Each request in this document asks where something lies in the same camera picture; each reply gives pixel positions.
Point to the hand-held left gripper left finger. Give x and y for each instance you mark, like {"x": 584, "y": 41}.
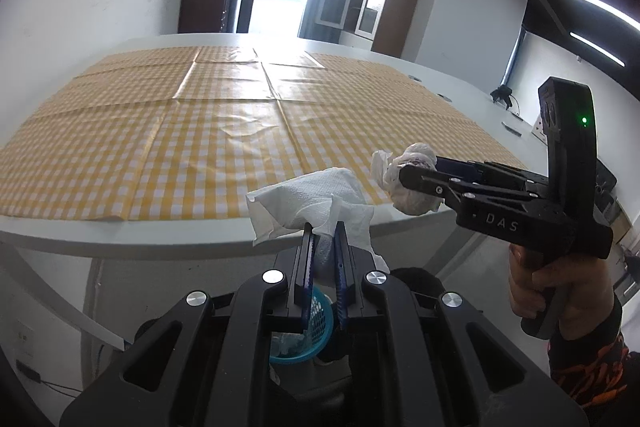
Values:
{"x": 308, "y": 267}

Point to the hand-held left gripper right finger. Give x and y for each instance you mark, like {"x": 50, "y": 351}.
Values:
{"x": 341, "y": 272}

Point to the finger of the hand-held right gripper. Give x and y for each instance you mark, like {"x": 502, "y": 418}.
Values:
{"x": 425, "y": 179}
{"x": 500, "y": 174}

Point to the white tissue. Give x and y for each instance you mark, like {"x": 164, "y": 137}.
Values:
{"x": 390, "y": 167}

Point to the blue plastic mesh basket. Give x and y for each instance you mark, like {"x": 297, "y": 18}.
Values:
{"x": 322, "y": 317}

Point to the white paper towel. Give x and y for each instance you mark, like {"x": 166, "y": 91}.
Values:
{"x": 310, "y": 197}

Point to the person's right forearm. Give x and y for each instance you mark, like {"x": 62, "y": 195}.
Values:
{"x": 590, "y": 367}

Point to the person's right hand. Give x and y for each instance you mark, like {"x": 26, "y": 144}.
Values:
{"x": 525, "y": 292}

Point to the small black device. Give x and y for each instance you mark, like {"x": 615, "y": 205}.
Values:
{"x": 502, "y": 94}

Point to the crumpled clear plastic wrapper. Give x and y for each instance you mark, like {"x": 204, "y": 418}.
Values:
{"x": 286, "y": 344}

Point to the white table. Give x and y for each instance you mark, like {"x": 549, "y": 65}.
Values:
{"x": 425, "y": 72}

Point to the long ceiling light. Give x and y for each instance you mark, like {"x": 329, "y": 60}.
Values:
{"x": 597, "y": 49}
{"x": 600, "y": 7}

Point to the brown wooden cabinet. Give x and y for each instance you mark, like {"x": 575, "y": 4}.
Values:
{"x": 400, "y": 7}

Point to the yellow checkered tablecloth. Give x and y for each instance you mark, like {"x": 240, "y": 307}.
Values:
{"x": 175, "y": 147}

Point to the black power strip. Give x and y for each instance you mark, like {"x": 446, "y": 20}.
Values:
{"x": 27, "y": 369}

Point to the white wall socket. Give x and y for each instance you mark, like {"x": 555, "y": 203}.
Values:
{"x": 22, "y": 334}

